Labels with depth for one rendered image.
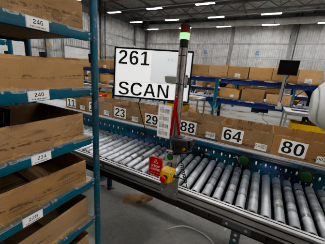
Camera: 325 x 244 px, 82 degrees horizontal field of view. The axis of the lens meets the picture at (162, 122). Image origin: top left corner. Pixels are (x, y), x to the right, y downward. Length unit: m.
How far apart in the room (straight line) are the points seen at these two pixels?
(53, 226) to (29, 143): 0.37
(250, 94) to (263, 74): 0.66
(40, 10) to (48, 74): 0.18
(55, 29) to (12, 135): 0.34
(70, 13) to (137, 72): 0.55
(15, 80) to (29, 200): 0.39
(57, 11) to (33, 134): 0.40
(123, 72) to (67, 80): 0.53
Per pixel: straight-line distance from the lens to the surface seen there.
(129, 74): 1.22
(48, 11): 0.75
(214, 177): 1.40
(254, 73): 6.08
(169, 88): 1.16
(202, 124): 1.65
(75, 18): 0.80
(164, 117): 1.09
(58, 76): 0.75
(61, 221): 0.96
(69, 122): 0.80
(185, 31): 1.04
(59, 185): 0.85
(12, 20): 0.66
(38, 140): 0.75
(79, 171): 0.88
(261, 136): 1.60
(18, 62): 0.69
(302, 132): 1.91
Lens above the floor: 1.42
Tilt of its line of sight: 15 degrees down
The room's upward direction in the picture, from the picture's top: 4 degrees clockwise
